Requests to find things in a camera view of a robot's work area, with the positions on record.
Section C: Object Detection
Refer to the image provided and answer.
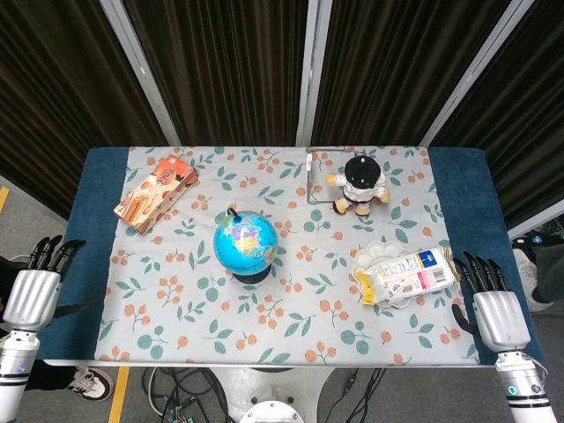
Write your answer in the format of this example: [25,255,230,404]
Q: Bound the white flower-shaped palette dish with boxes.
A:
[354,240,420,308]

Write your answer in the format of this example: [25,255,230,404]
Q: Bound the white black sneaker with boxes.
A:
[66,366,115,402]

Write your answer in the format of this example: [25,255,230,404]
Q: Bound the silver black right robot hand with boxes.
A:
[450,251,531,353]

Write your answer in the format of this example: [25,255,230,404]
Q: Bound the grey metal partition post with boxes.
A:
[294,0,333,146]
[99,0,182,146]
[419,0,528,146]

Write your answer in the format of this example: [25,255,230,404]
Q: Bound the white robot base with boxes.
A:
[205,366,340,423]

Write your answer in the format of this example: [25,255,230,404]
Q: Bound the white shoe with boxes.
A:
[511,249,554,314]

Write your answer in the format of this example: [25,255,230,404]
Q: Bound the black white plush doll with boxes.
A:
[325,153,391,217]

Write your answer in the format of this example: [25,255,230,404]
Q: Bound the blue table mat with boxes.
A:
[30,146,544,367]

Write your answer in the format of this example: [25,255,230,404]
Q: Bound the orange biscuit box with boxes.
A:
[113,155,197,235]

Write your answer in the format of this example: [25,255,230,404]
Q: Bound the white yellow snack packet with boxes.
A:
[355,246,462,306]

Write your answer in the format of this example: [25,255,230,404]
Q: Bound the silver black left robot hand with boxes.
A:
[2,234,95,332]

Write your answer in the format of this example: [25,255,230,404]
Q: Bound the black floor cables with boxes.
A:
[141,367,388,423]

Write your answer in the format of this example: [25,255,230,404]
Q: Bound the floral tablecloth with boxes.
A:
[95,145,485,366]

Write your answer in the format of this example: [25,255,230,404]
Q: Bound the dark pleated curtain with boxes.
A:
[0,0,564,231]

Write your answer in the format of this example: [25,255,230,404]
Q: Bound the blue desk globe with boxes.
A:
[213,208,279,285]

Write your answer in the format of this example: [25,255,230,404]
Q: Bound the metal wire frame stand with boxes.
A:
[304,147,357,205]

